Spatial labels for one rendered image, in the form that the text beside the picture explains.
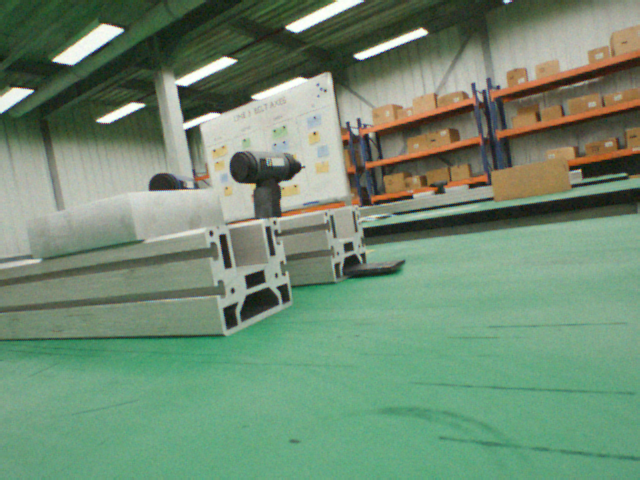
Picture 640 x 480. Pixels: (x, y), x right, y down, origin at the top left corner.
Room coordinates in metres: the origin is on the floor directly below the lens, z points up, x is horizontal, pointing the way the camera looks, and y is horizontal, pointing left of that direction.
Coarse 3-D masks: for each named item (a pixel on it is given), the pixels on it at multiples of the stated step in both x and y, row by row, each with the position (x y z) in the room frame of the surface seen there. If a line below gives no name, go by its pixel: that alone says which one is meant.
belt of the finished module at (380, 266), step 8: (360, 264) 0.56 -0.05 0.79; (368, 264) 0.55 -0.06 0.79; (376, 264) 0.53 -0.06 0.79; (384, 264) 0.52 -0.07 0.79; (392, 264) 0.51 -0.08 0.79; (400, 264) 0.52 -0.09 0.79; (344, 272) 0.52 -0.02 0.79; (352, 272) 0.52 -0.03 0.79; (360, 272) 0.51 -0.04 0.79; (368, 272) 0.51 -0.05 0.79
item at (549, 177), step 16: (560, 160) 1.99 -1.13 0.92; (496, 176) 2.14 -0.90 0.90; (512, 176) 2.09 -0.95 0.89; (528, 176) 2.05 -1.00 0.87; (544, 176) 2.01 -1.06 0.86; (560, 176) 1.97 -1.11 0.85; (496, 192) 2.15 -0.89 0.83; (512, 192) 2.10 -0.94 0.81; (528, 192) 2.06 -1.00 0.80; (544, 192) 2.01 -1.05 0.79; (560, 192) 1.97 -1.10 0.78
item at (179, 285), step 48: (144, 240) 0.37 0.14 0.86; (192, 240) 0.34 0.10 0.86; (240, 240) 0.41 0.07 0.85; (0, 288) 0.49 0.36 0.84; (48, 288) 0.45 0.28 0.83; (96, 288) 0.41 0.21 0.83; (144, 288) 0.37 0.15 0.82; (192, 288) 0.36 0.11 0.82; (240, 288) 0.36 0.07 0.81; (288, 288) 0.42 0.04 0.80; (0, 336) 0.50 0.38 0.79; (48, 336) 0.45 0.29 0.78; (96, 336) 0.41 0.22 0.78; (144, 336) 0.38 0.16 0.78; (192, 336) 0.36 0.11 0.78
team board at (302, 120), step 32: (288, 96) 3.73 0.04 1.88; (320, 96) 3.56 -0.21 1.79; (224, 128) 4.17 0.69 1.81; (256, 128) 3.96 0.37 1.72; (288, 128) 3.76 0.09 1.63; (320, 128) 3.58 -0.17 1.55; (224, 160) 4.21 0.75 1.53; (320, 160) 3.61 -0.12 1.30; (224, 192) 4.25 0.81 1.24; (288, 192) 3.82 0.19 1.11; (320, 192) 3.64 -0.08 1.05
